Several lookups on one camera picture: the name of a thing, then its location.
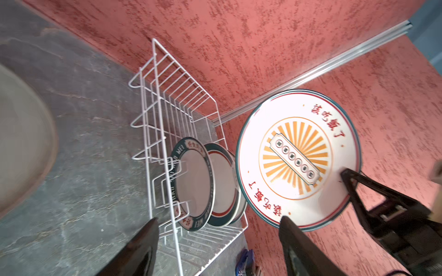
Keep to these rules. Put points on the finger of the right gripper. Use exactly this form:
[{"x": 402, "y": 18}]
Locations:
[{"x": 366, "y": 193}]

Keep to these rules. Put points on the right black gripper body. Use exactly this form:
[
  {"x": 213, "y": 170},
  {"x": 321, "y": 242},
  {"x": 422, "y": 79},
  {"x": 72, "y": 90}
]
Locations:
[{"x": 409, "y": 237}]

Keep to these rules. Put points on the plain grey ceramic plate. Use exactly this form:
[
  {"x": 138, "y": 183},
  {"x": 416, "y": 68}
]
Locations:
[{"x": 29, "y": 140}]

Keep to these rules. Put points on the blue black stapler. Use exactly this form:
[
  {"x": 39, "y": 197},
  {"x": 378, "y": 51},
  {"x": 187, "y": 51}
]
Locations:
[{"x": 246, "y": 265}]

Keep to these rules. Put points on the white plate orange sunburst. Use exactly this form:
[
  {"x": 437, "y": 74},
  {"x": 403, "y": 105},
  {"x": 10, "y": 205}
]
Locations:
[{"x": 290, "y": 154}]

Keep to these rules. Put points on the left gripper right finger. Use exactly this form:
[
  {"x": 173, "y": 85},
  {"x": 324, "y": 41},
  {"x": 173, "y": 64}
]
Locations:
[{"x": 302, "y": 257}]

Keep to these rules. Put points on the white plate orange print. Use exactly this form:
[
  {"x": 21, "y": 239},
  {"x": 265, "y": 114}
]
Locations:
[{"x": 226, "y": 191}]

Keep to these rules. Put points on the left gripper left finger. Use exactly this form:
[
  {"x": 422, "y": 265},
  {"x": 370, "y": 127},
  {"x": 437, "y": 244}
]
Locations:
[{"x": 137, "y": 257}]

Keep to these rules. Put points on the green rimmed text plate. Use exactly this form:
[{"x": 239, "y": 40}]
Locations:
[{"x": 192, "y": 184}]

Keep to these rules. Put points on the white wire dish rack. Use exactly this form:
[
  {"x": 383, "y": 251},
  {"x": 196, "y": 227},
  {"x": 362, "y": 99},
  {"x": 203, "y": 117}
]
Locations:
[{"x": 174, "y": 106}]

